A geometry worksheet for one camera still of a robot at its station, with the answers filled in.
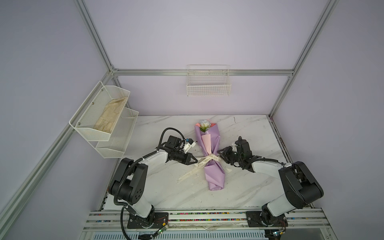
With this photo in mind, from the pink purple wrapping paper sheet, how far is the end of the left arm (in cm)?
13

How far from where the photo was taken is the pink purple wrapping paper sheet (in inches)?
33.0

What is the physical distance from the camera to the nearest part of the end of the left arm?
2.45 ft
